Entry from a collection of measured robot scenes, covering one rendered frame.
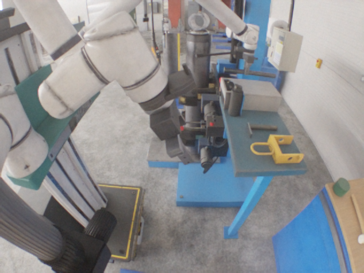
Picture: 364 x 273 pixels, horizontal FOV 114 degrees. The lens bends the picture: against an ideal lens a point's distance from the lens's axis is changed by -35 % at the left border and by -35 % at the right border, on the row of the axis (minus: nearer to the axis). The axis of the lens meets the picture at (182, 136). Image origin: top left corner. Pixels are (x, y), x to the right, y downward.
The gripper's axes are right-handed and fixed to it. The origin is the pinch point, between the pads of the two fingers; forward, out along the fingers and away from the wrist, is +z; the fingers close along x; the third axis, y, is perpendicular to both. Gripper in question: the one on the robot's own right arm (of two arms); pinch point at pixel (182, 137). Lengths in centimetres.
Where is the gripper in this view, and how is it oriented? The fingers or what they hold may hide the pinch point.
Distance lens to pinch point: 48.6
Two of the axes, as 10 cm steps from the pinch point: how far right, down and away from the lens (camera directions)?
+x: 1.3, 7.4, -6.6
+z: 3.9, 5.8, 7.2
